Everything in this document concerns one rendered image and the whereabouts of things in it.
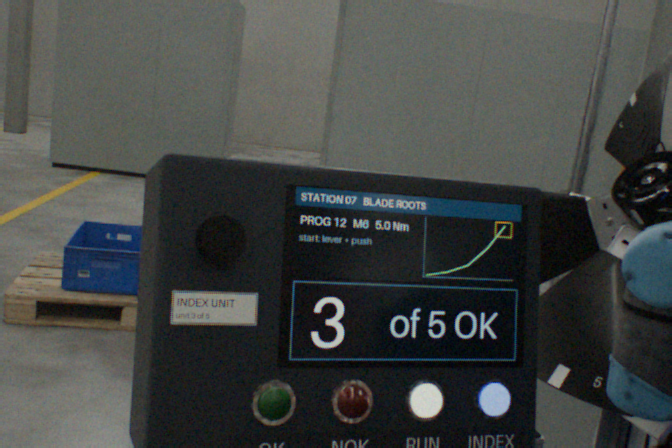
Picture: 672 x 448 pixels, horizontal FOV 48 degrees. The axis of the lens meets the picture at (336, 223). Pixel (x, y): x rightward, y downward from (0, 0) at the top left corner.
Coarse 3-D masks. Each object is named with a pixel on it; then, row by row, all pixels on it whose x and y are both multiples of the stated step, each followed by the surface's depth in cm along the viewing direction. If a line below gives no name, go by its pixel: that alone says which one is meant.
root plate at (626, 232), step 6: (624, 228) 115; (630, 228) 115; (618, 234) 115; (624, 234) 115; (630, 234) 115; (636, 234) 115; (618, 240) 115; (630, 240) 115; (612, 246) 114; (618, 246) 114; (624, 246) 114; (612, 252) 114; (618, 252) 114; (624, 252) 114
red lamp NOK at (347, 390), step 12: (348, 384) 46; (360, 384) 46; (336, 396) 46; (348, 396) 45; (360, 396) 46; (336, 408) 46; (348, 408) 45; (360, 408) 46; (348, 420) 46; (360, 420) 46
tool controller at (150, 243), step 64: (192, 192) 43; (256, 192) 45; (320, 192) 46; (384, 192) 48; (448, 192) 49; (512, 192) 51; (192, 256) 43; (256, 256) 45; (320, 256) 46; (384, 256) 47; (448, 256) 49; (512, 256) 50; (192, 320) 43; (256, 320) 44; (384, 320) 47; (448, 320) 49; (512, 320) 50; (192, 384) 43; (256, 384) 44; (320, 384) 46; (384, 384) 47; (448, 384) 49; (512, 384) 50
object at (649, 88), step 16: (656, 80) 136; (640, 96) 140; (656, 96) 132; (624, 112) 145; (640, 112) 136; (656, 112) 129; (624, 128) 143; (640, 128) 134; (656, 128) 127; (608, 144) 148; (624, 144) 141; (640, 144) 132; (656, 144) 125; (624, 160) 140
